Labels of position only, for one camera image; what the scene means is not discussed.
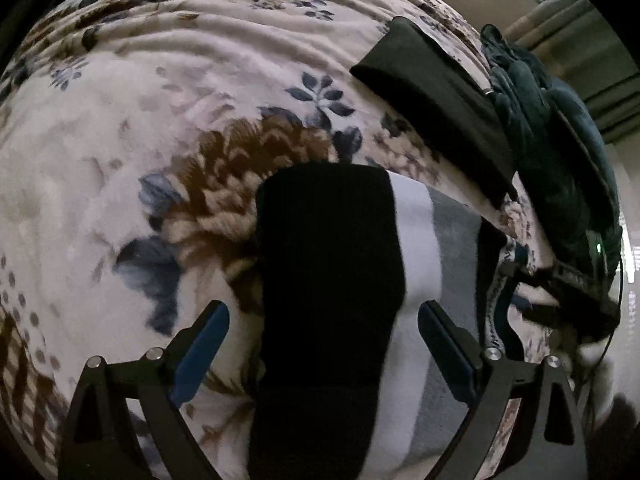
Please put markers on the black underwear with patterned waistband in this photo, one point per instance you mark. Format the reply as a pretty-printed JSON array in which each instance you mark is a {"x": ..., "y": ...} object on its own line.
[{"x": 496, "y": 328}]

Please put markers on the floral fleece bed blanket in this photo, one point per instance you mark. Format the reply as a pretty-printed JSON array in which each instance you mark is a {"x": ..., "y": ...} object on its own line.
[{"x": 134, "y": 137}]

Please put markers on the black folded cloth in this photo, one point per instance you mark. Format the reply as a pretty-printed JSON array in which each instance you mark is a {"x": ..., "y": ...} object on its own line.
[{"x": 443, "y": 104}]

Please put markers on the grey green curtain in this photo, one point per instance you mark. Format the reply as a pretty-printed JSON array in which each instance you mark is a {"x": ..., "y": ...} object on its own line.
[{"x": 576, "y": 44}]

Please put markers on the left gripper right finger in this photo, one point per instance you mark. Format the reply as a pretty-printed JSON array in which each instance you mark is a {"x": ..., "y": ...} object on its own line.
[{"x": 546, "y": 442}]

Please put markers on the dark teal garment pile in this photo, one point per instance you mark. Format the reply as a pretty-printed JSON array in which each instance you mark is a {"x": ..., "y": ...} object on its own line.
[{"x": 560, "y": 158}]

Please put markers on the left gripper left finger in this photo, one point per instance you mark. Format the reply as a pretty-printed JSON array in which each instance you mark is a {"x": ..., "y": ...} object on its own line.
[{"x": 99, "y": 441}]

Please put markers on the black white grey garment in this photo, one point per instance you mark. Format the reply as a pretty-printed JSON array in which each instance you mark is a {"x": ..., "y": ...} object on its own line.
[{"x": 346, "y": 255}]

